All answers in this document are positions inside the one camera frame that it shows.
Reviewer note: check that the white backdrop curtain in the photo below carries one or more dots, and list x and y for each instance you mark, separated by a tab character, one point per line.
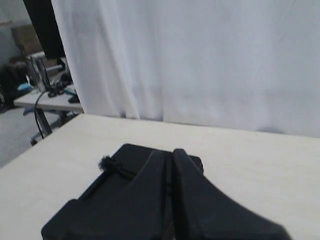
240	64

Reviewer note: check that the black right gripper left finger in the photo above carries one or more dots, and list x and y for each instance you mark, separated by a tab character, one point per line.
139	212

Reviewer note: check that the black background monitor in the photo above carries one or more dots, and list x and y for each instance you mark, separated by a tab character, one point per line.
42	16

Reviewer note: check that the cardboard box on shelf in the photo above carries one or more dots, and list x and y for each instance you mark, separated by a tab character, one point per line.
26	39

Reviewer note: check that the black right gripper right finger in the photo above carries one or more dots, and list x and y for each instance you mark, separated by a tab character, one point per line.
202	212

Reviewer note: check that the black plastic carrying case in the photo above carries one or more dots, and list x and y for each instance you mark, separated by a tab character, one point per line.
118	171

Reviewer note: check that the white background desk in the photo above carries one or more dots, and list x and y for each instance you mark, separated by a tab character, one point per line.
39	103

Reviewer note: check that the black background chair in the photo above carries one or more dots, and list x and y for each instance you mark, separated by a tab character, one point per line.
11	77

